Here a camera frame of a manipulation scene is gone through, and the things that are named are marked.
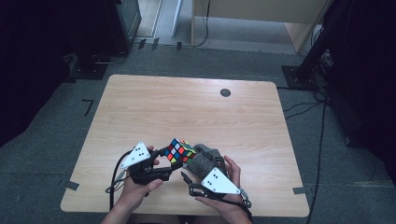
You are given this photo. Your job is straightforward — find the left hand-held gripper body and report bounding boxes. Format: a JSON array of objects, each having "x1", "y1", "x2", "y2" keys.
[{"x1": 120, "y1": 141, "x2": 174, "y2": 187}]

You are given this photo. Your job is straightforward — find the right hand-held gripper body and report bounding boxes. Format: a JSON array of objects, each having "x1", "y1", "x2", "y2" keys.
[{"x1": 187, "y1": 167, "x2": 252, "y2": 209}]

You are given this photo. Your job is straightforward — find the multicoloured puzzle cube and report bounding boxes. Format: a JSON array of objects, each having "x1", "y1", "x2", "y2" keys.
[{"x1": 163, "y1": 138, "x2": 197, "y2": 165}]

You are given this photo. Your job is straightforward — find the grey cloth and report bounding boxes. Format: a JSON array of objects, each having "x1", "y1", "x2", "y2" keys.
[{"x1": 186, "y1": 143, "x2": 227, "y2": 180}]

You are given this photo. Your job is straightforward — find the person's right hand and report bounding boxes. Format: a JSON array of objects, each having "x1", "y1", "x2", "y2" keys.
[{"x1": 195, "y1": 155, "x2": 252, "y2": 222}]

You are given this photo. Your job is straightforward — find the person's left hand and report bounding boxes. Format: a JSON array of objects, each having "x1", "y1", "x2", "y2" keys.
[{"x1": 120, "y1": 145, "x2": 164, "y2": 211}]

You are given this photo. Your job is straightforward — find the black stand base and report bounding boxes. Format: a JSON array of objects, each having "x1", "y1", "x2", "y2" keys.
[{"x1": 68, "y1": 60, "x2": 108, "y2": 81}]

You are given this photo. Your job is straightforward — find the black cabinet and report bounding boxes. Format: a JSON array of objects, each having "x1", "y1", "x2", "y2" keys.
[{"x1": 104, "y1": 0, "x2": 143, "y2": 55}]

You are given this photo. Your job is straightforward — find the dark curtain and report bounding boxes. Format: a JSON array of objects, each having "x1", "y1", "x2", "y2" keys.
[
  {"x1": 323, "y1": 0, "x2": 396, "y2": 181},
  {"x1": 0, "y1": 0, "x2": 108, "y2": 147}
]

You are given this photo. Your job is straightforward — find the black metal stand with base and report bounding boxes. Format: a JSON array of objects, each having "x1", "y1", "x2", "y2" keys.
[{"x1": 281, "y1": 0, "x2": 354, "y2": 91}]

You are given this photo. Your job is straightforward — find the light wooden furniture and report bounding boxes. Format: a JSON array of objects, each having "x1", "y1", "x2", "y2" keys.
[{"x1": 190, "y1": 0, "x2": 331, "y2": 54}]

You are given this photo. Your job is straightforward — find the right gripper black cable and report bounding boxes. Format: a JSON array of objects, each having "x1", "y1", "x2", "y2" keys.
[{"x1": 238, "y1": 187, "x2": 254, "y2": 222}]

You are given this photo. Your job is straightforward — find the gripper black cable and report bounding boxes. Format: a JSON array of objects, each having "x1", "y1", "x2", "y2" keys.
[
  {"x1": 106, "y1": 150, "x2": 134, "y2": 210},
  {"x1": 238, "y1": 187, "x2": 254, "y2": 222}
]

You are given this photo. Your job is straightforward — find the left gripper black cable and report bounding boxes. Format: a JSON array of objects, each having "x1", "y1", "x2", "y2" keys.
[{"x1": 106, "y1": 150, "x2": 134, "y2": 210}]

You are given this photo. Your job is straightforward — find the coiled black floor cable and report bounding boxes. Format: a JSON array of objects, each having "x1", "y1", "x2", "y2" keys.
[{"x1": 92, "y1": 50, "x2": 129, "y2": 65}]

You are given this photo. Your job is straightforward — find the long black floor cable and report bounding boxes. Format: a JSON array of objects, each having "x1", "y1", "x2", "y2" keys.
[{"x1": 306, "y1": 102, "x2": 327, "y2": 224}]

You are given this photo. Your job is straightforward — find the black floor cables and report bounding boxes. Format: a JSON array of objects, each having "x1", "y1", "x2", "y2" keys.
[{"x1": 276, "y1": 86, "x2": 328, "y2": 120}]

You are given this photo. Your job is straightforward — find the black hanging cable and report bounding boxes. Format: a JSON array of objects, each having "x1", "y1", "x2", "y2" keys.
[{"x1": 183, "y1": 0, "x2": 211, "y2": 49}]

